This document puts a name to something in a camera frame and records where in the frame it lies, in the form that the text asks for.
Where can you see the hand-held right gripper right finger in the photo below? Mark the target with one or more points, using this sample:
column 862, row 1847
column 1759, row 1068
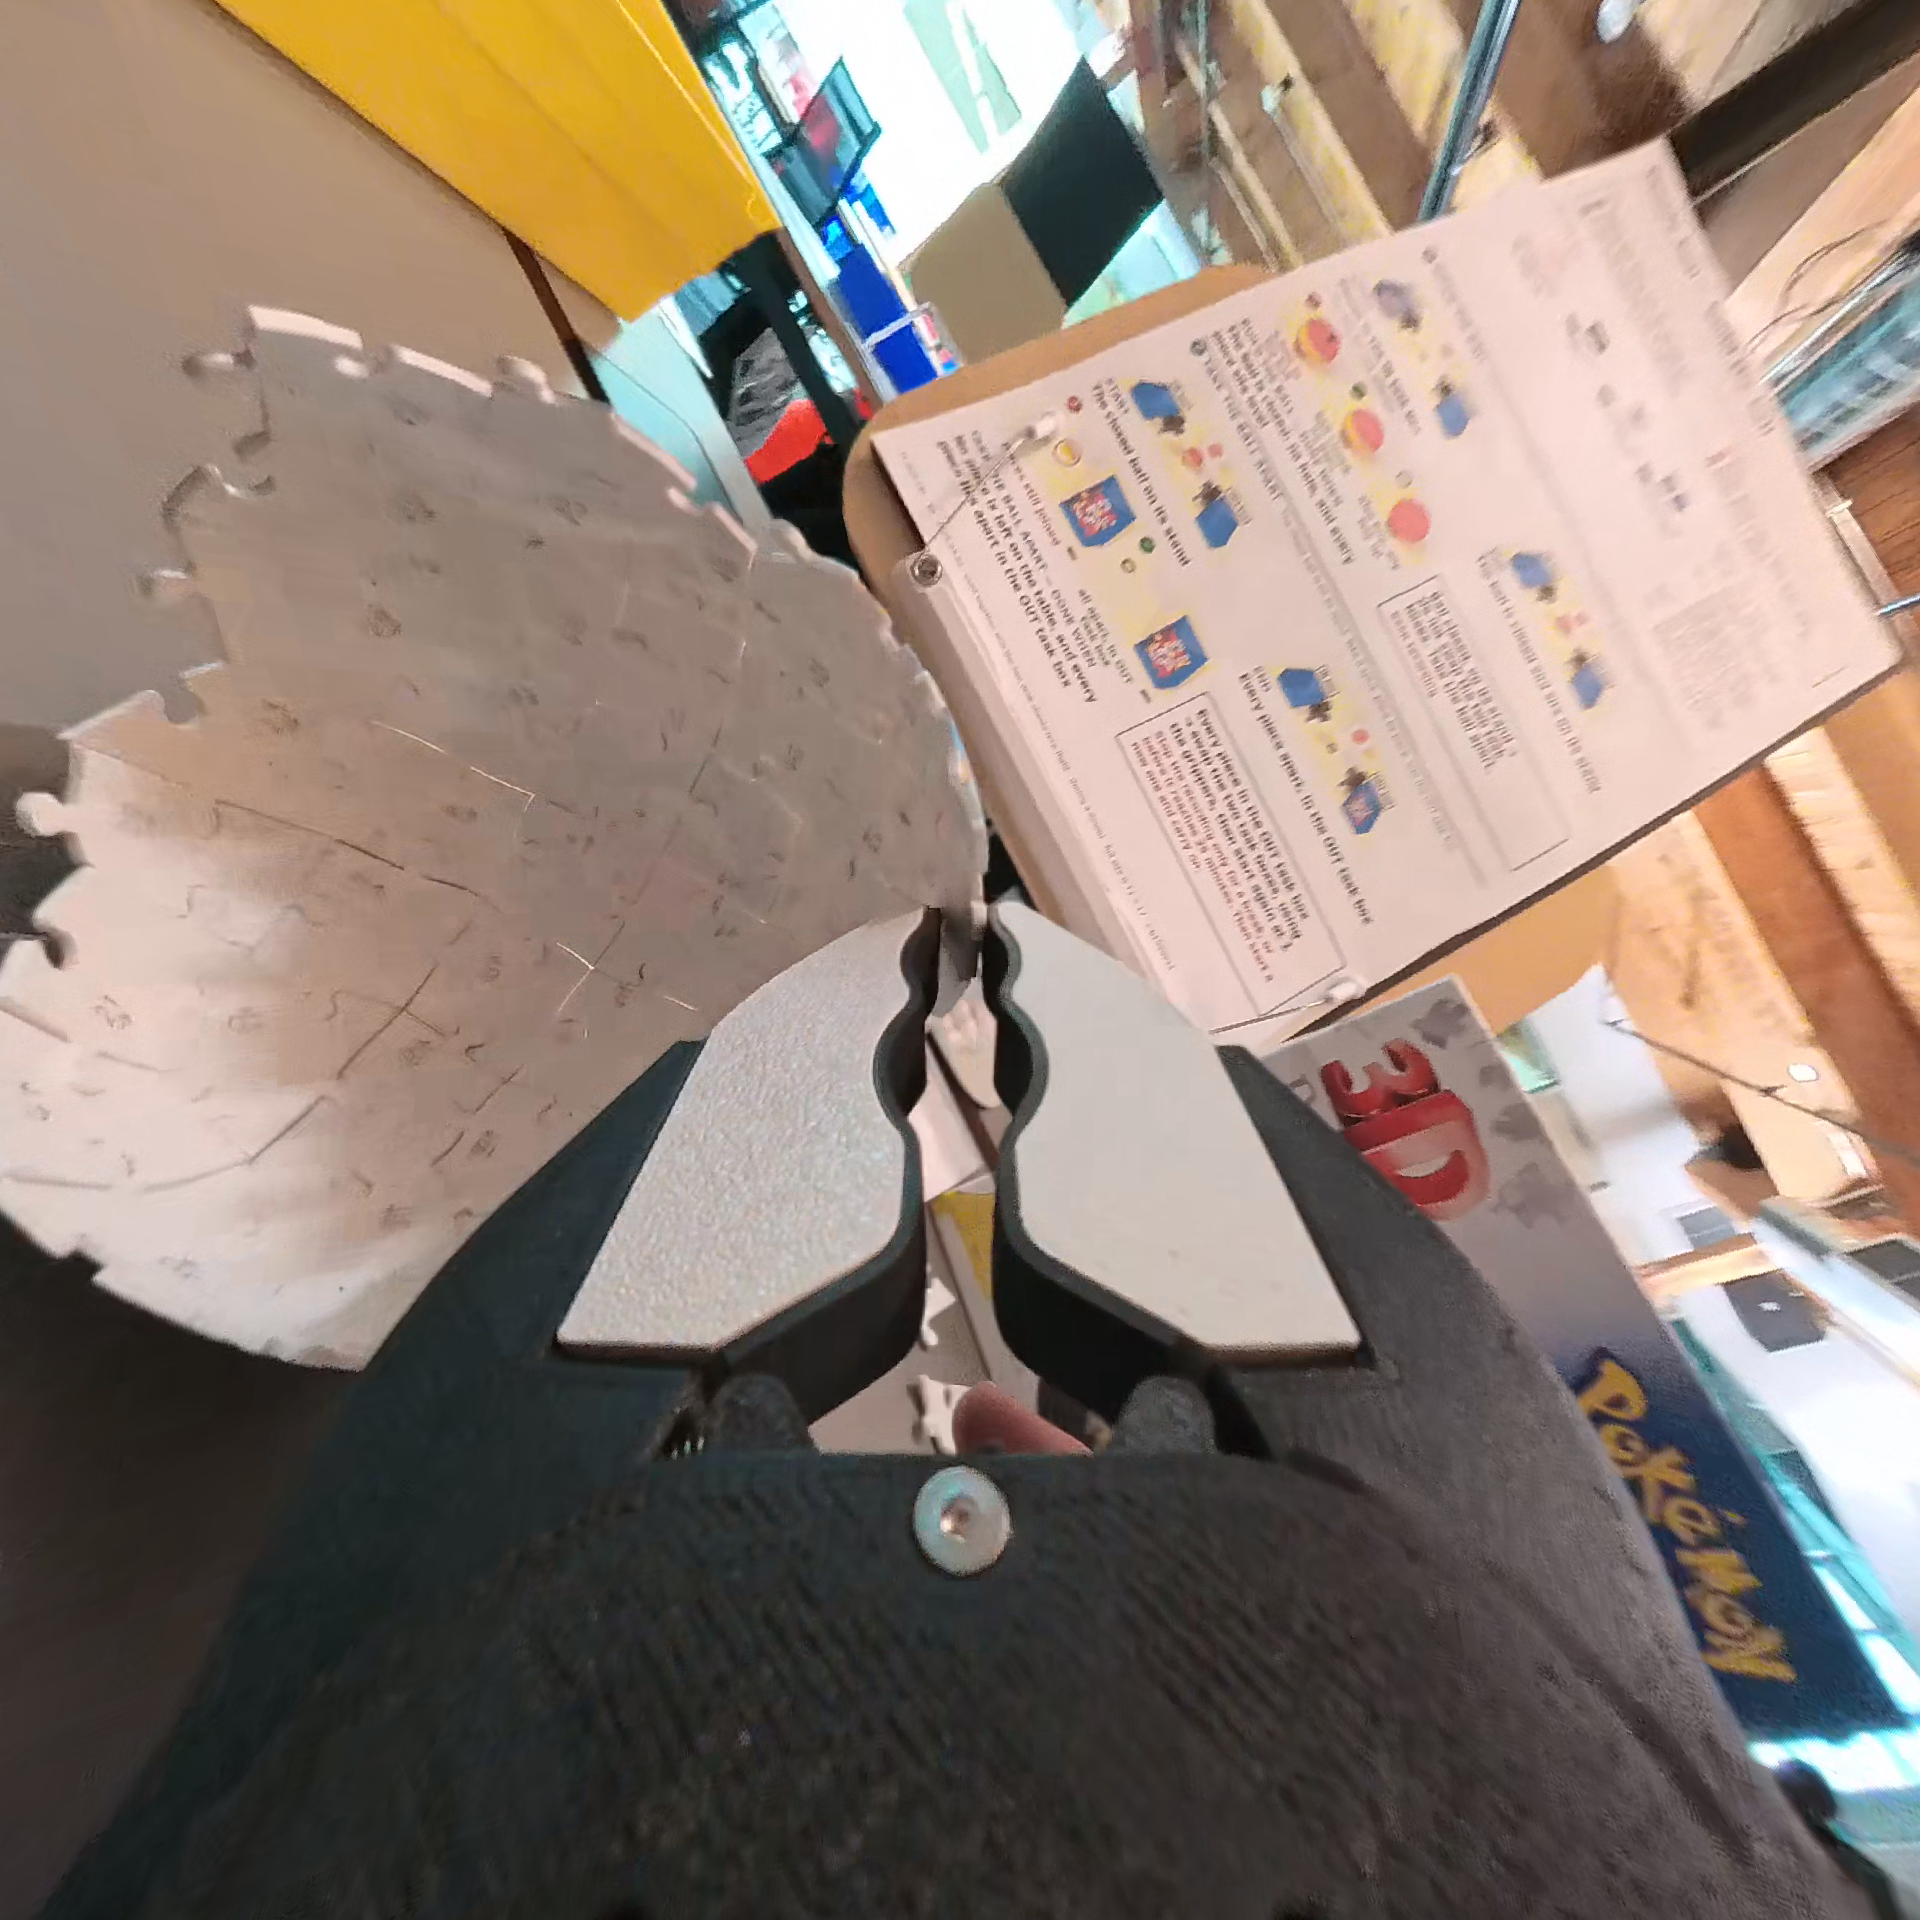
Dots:
column 1170, row 1184

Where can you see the wooden sheet board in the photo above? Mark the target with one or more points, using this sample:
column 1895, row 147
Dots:
column 1049, row 322

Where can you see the blue puzzle box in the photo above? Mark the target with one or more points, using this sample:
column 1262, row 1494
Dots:
column 1575, row 1305

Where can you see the black flat panel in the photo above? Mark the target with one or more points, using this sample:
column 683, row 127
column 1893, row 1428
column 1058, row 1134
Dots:
column 1089, row 182

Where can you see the beige flat panel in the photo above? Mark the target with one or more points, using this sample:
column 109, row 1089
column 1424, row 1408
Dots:
column 983, row 278

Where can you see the teal metal pole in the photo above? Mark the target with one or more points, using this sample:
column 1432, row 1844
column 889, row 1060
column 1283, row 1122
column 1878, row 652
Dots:
column 1463, row 119

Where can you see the blue storage crate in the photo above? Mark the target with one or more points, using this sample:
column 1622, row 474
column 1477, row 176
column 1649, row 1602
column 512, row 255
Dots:
column 885, row 300

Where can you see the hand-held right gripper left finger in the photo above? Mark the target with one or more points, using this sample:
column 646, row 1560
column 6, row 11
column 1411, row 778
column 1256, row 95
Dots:
column 735, row 1171

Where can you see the colourful puzzle ball shell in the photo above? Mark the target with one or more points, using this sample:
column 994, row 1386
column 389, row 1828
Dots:
column 450, row 839

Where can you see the white instruction board on stand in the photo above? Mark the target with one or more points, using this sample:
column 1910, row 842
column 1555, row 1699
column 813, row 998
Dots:
column 1049, row 839

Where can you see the yellow plastic bin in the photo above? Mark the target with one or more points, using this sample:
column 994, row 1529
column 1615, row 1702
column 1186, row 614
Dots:
column 569, row 119

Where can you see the white instruction sheet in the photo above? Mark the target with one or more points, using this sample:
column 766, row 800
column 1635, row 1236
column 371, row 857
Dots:
column 1350, row 600

